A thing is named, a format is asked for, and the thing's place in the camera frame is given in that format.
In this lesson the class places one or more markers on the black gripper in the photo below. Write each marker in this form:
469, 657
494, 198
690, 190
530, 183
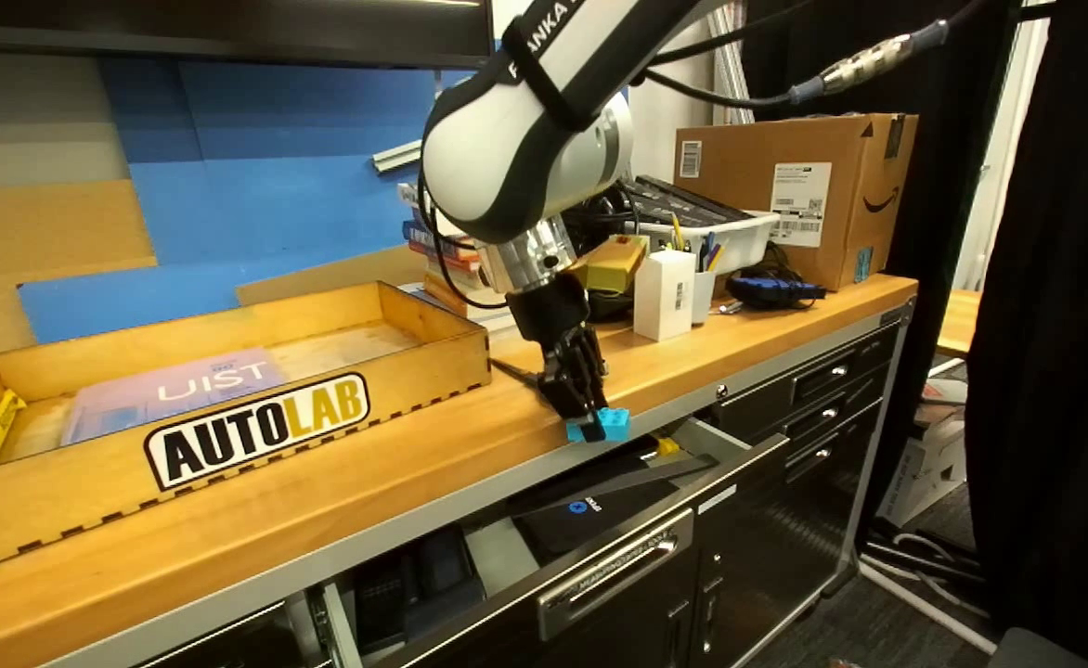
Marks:
557, 321

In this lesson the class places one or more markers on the small blue block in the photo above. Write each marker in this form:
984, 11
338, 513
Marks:
608, 425

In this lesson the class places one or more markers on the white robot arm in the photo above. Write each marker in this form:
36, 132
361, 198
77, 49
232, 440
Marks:
536, 132

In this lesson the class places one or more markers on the dark blue object on table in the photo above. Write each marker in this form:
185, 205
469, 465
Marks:
763, 292

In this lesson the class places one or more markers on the black drawer cabinet right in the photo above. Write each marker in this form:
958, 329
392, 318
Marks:
773, 535

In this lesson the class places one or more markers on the white rectangular box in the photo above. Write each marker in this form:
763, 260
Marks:
661, 293

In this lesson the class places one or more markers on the white plastic bin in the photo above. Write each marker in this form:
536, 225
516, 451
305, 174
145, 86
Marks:
718, 236

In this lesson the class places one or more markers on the Amazon cardboard box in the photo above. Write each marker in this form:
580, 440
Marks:
834, 180

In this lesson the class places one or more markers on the blue foam board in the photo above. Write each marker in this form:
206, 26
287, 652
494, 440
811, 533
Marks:
241, 170

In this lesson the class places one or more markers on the purple UIST booklet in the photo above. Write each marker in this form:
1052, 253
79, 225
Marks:
169, 391

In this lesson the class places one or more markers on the black curtain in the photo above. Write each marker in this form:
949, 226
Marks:
1026, 419

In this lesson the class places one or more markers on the wooden AUTOLAB tray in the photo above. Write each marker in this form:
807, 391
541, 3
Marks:
355, 358

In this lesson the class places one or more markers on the gold wrist camera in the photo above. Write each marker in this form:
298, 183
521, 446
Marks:
611, 266

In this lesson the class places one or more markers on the grey cable connector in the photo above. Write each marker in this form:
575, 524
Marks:
871, 59

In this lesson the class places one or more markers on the black monitor on wall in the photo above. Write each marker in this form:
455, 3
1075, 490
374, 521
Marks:
284, 31

